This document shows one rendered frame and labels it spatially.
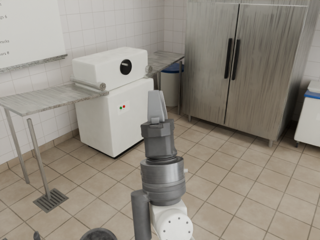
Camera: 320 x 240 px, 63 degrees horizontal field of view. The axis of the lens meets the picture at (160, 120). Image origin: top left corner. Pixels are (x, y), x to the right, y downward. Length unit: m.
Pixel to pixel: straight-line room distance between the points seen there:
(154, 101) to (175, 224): 0.23
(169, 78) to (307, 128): 2.17
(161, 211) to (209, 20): 3.12
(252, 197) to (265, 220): 0.30
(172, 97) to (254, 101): 1.63
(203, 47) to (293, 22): 1.08
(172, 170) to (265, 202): 2.44
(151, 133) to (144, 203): 0.14
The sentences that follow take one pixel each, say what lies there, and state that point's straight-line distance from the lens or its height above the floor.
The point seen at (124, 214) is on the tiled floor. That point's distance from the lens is 2.62.
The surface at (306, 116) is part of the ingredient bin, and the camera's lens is 3.66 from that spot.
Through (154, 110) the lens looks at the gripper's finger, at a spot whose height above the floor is 1.70.
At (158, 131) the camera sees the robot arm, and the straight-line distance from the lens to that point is 0.46.
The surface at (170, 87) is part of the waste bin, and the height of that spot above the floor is 0.37.
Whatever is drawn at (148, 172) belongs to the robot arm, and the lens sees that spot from 0.50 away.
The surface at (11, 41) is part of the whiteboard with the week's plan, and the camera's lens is 3.21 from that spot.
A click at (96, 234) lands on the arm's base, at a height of 1.40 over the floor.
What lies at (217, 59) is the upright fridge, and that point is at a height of 1.07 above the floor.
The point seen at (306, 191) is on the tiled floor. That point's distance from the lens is 3.21.
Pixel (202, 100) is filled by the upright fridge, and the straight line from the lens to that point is 3.77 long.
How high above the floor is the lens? 1.90
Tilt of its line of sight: 27 degrees down
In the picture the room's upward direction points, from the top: straight up
